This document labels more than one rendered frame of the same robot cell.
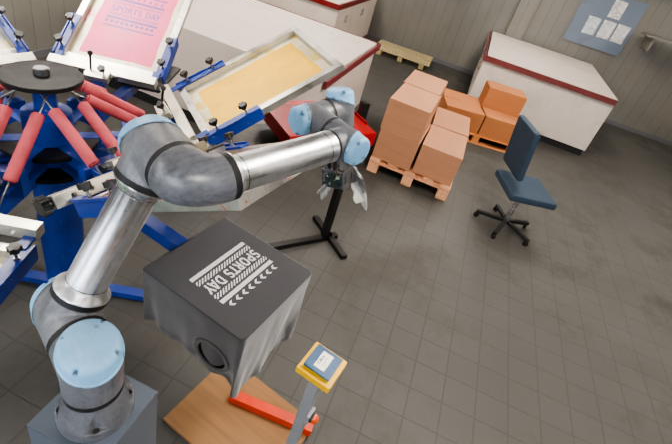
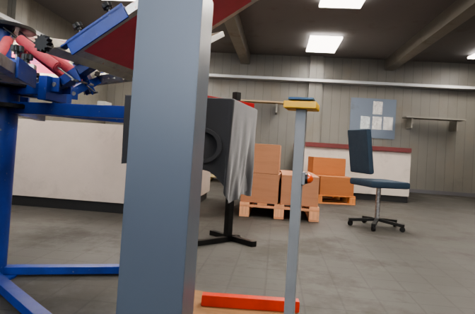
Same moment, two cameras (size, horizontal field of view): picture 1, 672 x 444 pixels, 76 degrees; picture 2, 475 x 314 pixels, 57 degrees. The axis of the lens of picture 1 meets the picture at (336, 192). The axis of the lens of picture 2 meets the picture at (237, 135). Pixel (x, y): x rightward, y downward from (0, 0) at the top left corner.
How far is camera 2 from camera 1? 1.70 m
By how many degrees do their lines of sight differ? 35
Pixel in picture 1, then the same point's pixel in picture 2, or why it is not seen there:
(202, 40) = (71, 126)
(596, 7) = (362, 109)
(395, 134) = (256, 173)
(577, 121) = (391, 173)
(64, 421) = not seen: outside the picture
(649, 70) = (421, 143)
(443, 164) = (305, 187)
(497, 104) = (324, 169)
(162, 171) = not seen: outside the picture
